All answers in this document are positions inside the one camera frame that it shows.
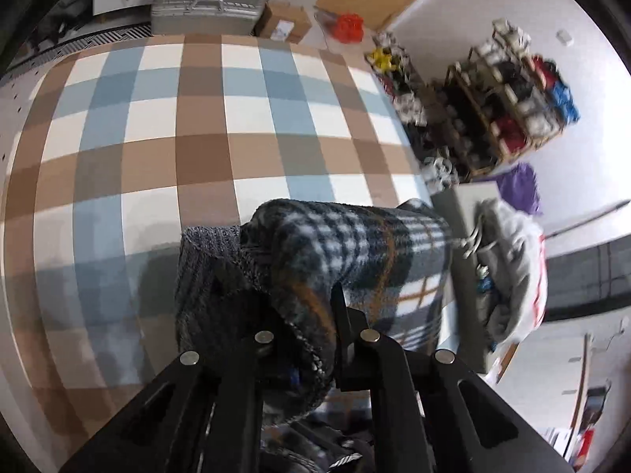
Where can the plaid fleece knit-lined garment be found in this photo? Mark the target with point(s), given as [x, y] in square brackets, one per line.
[281, 267]

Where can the white grey clothes pile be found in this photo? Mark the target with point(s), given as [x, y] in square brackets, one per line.
[511, 245]

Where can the red orange bag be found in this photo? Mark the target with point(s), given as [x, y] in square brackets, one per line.
[348, 29]

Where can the cardboard box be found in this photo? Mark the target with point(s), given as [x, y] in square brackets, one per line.
[282, 22]

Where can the purple cloth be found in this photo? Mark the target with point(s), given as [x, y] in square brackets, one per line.
[518, 187]

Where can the checkered brown blue bedsheet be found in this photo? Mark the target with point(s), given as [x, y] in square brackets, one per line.
[109, 153]

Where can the wooden shoe rack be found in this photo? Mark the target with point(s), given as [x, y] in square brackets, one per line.
[502, 101]

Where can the silver aluminium suitcase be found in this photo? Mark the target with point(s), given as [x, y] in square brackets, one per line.
[232, 17]

